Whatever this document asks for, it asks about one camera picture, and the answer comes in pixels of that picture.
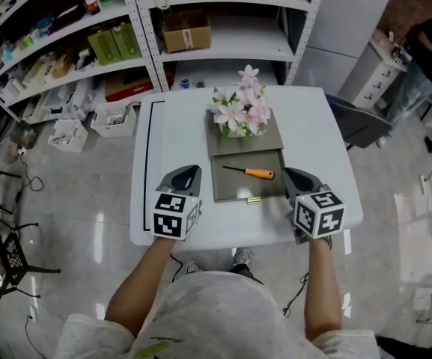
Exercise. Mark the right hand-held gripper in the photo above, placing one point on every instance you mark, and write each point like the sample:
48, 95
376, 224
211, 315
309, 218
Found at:
318, 211

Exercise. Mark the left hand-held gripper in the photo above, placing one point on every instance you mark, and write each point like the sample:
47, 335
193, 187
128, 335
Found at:
170, 215

